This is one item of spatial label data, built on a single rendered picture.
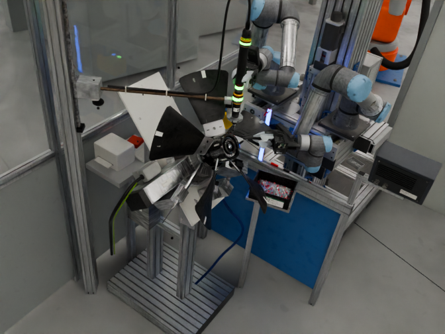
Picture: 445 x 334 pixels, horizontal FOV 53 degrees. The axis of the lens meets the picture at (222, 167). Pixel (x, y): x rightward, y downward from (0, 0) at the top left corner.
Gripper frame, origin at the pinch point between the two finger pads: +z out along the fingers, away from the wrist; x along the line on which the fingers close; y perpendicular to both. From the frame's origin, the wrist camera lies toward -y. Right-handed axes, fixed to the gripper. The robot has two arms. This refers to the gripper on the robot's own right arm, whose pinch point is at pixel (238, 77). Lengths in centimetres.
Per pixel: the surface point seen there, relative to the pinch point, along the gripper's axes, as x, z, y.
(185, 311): 6, 20, 142
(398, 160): -71, -21, 27
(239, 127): 0.7, -12.3, 31.6
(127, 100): 43.7, 15.5, 17.9
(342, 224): -58, -27, 79
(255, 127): -5.6, -17.2, 32.1
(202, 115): 12.8, 3.5, 21.0
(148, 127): 34.0, 14.4, 29.1
